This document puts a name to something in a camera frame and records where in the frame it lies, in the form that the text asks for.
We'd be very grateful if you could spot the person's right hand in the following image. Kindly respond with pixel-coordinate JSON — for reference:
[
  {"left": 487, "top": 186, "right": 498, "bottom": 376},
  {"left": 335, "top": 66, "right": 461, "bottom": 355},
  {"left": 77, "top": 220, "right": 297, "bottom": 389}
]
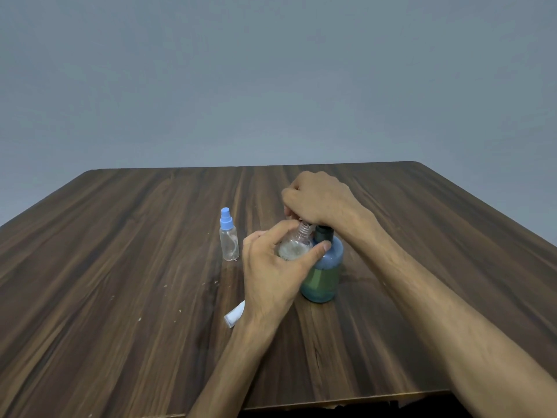
[{"left": 281, "top": 171, "right": 382, "bottom": 233}]

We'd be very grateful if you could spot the person's left hand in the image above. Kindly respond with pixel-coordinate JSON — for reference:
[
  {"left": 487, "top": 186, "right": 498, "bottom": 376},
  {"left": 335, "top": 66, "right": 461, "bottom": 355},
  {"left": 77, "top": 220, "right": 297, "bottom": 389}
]
[{"left": 241, "top": 219, "right": 332, "bottom": 327}]

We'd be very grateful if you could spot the clear small bottle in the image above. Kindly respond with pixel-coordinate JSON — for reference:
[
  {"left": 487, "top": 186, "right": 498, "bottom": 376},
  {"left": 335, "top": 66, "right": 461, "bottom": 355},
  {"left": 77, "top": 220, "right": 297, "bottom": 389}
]
[{"left": 276, "top": 221, "right": 315, "bottom": 262}]

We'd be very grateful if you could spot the white spray cap with tube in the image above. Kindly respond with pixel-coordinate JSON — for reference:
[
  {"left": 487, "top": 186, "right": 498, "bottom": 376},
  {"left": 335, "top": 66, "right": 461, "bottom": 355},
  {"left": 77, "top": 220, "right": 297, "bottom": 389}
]
[{"left": 223, "top": 300, "right": 246, "bottom": 329}]

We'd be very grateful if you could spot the blue green pump bottle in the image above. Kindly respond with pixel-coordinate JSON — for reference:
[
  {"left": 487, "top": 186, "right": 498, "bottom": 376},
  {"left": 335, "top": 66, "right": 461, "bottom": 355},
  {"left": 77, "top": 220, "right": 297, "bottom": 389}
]
[{"left": 300, "top": 225, "right": 345, "bottom": 304}]

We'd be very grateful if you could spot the blue-capped small spray bottle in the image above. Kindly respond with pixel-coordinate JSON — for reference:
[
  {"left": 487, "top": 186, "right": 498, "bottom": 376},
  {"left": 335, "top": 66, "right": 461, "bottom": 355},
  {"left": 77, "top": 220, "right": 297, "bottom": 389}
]
[{"left": 219, "top": 207, "right": 241, "bottom": 262}]

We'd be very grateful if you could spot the person's left forearm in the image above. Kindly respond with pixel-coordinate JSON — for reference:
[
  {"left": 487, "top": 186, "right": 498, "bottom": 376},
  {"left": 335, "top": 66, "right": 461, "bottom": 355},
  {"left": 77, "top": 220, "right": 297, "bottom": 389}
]
[{"left": 187, "top": 311, "right": 281, "bottom": 418}]

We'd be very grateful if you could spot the person's right forearm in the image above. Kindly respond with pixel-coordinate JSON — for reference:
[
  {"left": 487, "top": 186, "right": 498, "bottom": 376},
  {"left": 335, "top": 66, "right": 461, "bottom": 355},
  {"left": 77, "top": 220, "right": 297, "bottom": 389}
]
[{"left": 346, "top": 212, "right": 557, "bottom": 418}]

